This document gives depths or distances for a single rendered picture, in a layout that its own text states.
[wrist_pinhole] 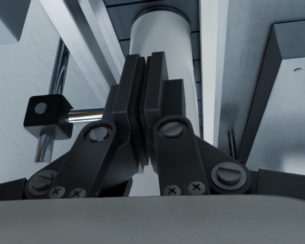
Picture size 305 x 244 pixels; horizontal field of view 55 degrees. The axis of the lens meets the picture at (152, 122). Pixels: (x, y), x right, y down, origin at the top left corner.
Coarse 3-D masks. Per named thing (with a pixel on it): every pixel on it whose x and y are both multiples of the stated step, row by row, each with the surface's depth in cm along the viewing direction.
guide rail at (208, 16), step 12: (204, 0) 19; (216, 0) 19; (204, 12) 19; (216, 12) 19; (204, 24) 20; (216, 24) 20; (204, 36) 21; (216, 36) 21; (204, 48) 22; (216, 48) 22; (204, 60) 24; (216, 60) 24; (204, 72) 25; (204, 84) 27; (204, 96) 28; (204, 108) 30; (204, 120) 33; (204, 132) 36
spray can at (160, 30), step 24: (144, 24) 23; (168, 24) 22; (144, 48) 22; (168, 48) 21; (168, 72) 20; (192, 72) 22; (192, 96) 21; (192, 120) 20; (144, 168) 17; (144, 192) 17
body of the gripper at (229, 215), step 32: (0, 224) 6; (32, 224) 6; (64, 224) 6; (96, 224) 6; (128, 224) 6; (160, 224) 6; (192, 224) 6; (224, 224) 6; (256, 224) 6; (288, 224) 5
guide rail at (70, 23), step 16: (48, 0) 13; (64, 0) 13; (48, 16) 14; (64, 16) 14; (80, 16) 15; (64, 32) 15; (80, 32) 15; (80, 48) 16; (96, 48) 17; (80, 64) 17; (96, 64) 17; (96, 80) 18; (112, 80) 20
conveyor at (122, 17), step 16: (112, 0) 23; (128, 0) 23; (144, 0) 23; (160, 0) 23; (176, 0) 23; (192, 0) 23; (112, 16) 24; (128, 16) 24; (192, 16) 24; (128, 32) 26; (192, 32) 26; (128, 48) 28; (192, 48) 28
